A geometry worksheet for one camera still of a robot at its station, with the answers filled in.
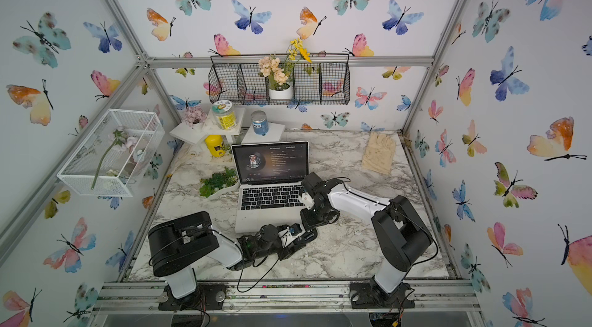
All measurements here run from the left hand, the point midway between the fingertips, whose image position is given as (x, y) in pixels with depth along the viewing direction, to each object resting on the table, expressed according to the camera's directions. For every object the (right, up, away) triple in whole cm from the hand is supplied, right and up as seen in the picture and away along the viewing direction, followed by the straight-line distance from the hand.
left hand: (302, 235), depth 86 cm
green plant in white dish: (-34, +18, +8) cm, 39 cm away
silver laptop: (-14, +21, +10) cm, 27 cm away
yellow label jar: (-29, +44, -1) cm, 53 cm away
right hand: (+2, +5, -1) cm, 5 cm away
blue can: (-17, +43, +7) cm, 47 cm away
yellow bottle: (-39, +35, +15) cm, 54 cm away
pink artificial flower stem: (-58, +35, -11) cm, 69 cm away
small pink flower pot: (-42, +44, +5) cm, 61 cm away
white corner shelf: (-45, +39, +11) cm, 60 cm away
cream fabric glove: (+36, +31, +25) cm, 54 cm away
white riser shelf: (-12, +40, +12) cm, 43 cm away
